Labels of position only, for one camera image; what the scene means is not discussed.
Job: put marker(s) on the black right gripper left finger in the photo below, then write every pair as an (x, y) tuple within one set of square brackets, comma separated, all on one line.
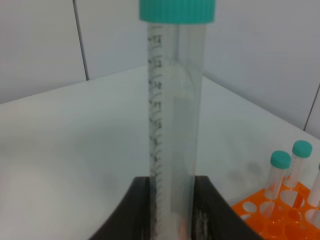
[(131, 218)]

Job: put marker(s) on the teal capped tube in rack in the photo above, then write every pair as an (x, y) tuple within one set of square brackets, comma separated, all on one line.
[(280, 161)]

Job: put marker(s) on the orange test tube rack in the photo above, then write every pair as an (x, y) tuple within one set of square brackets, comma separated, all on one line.
[(289, 217)]

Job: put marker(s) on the large teal capped test tube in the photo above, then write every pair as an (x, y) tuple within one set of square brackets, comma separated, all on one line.
[(176, 34)]

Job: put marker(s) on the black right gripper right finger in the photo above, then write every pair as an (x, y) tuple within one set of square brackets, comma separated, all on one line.
[(213, 218)]

